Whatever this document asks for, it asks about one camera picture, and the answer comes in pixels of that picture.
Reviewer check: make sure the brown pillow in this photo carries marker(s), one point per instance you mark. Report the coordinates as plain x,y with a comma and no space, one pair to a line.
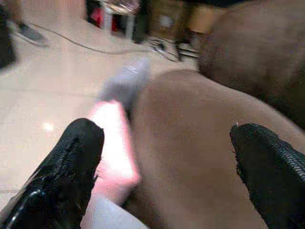
190,152

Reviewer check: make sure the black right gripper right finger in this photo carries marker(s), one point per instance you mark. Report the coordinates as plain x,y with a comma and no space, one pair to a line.
269,167

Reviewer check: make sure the brown sofa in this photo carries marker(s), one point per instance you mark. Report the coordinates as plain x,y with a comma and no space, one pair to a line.
257,43

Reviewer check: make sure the grey slipper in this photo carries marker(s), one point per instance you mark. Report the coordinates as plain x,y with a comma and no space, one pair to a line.
32,35

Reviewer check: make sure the black furniture edge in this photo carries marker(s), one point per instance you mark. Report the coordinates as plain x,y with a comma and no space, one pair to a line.
6,38

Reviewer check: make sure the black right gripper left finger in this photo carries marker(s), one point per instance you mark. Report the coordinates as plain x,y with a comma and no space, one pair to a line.
59,171

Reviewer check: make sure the red and black cabinet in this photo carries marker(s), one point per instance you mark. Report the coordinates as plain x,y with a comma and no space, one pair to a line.
112,16

